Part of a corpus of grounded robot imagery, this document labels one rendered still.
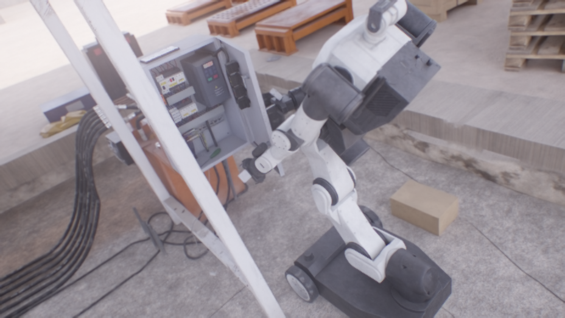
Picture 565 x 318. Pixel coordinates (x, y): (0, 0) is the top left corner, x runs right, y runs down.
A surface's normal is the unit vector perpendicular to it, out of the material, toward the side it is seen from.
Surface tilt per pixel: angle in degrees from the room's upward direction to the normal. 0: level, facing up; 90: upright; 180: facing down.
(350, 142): 87
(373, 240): 43
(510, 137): 91
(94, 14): 80
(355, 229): 57
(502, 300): 0
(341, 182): 70
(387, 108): 95
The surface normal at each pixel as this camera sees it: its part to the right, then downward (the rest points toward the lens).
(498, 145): -0.78, 0.47
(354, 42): 0.25, -0.42
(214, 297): -0.24, -0.81
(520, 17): -0.63, 0.55
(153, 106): 0.55, 0.18
